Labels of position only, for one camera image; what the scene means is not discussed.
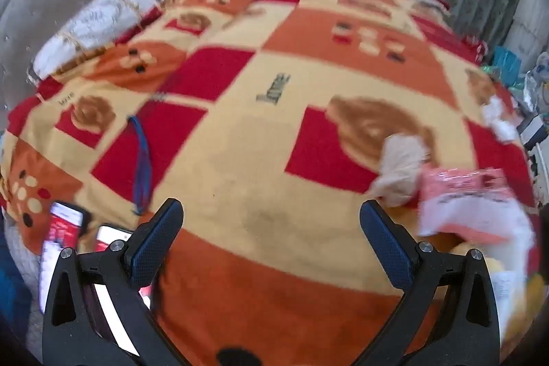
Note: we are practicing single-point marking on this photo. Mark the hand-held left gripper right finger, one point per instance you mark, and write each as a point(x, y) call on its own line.
point(386, 246)

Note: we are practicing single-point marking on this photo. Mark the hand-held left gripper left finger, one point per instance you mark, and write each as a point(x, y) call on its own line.
point(156, 241)

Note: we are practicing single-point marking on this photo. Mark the white embroidered pillow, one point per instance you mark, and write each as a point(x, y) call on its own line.
point(90, 27)

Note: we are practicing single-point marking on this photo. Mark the beige tissue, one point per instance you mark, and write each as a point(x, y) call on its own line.
point(401, 168)

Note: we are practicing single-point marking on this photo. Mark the pink white packet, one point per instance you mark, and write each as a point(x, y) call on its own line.
point(467, 203)

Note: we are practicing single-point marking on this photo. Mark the white paper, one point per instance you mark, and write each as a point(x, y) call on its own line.
point(499, 119)

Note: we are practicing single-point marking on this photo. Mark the smartphone with lit screen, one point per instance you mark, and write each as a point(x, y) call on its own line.
point(109, 235)
point(64, 220)

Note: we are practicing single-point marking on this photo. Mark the red orange printed blanket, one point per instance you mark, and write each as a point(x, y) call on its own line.
point(257, 160)

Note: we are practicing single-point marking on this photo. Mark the silver foil bag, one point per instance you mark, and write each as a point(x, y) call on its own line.
point(538, 81)

